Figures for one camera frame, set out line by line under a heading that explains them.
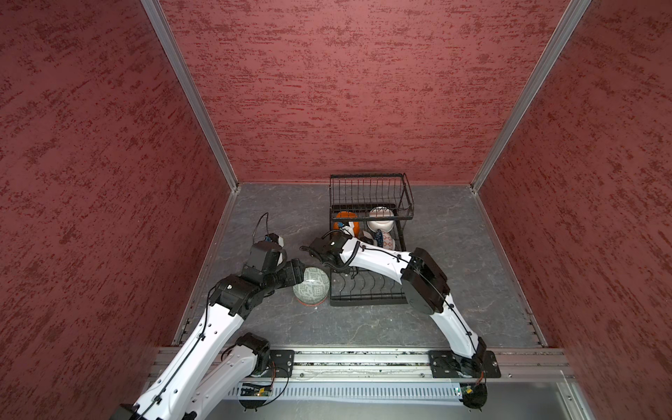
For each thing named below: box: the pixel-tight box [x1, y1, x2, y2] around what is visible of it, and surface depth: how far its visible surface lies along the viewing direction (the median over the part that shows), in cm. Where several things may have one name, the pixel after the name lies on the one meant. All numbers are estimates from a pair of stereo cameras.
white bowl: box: [366, 206, 395, 233], surface depth 101 cm
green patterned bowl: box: [292, 266, 330, 306], surface depth 86 cm
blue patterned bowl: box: [382, 231, 396, 252], surface depth 91 cm
